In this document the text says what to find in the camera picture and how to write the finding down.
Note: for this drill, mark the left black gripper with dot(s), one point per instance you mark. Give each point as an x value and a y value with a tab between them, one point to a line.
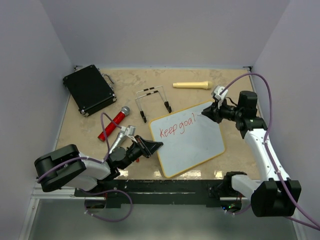
147	147

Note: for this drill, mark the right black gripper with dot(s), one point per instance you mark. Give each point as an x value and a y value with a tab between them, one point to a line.
212	112

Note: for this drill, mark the yellow framed whiteboard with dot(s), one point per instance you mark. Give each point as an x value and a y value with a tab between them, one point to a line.
188	139

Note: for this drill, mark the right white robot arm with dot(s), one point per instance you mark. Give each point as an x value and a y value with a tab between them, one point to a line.
276	193

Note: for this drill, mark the cream toy microphone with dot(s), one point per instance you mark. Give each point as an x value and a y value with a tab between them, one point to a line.
206	85

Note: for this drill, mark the silver toy microphone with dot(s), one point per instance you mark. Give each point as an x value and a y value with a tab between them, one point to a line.
121	137

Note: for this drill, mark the red glitter toy microphone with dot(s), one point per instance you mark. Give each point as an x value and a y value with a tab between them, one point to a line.
114	122

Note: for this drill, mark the black carrying case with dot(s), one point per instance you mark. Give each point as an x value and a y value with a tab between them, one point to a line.
90	90

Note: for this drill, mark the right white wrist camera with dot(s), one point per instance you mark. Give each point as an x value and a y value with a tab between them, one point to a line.
219	94

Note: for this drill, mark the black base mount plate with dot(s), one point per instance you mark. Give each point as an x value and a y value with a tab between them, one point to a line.
207	193

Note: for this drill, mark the wire whiteboard stand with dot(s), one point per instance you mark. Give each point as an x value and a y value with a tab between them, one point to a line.
146	94

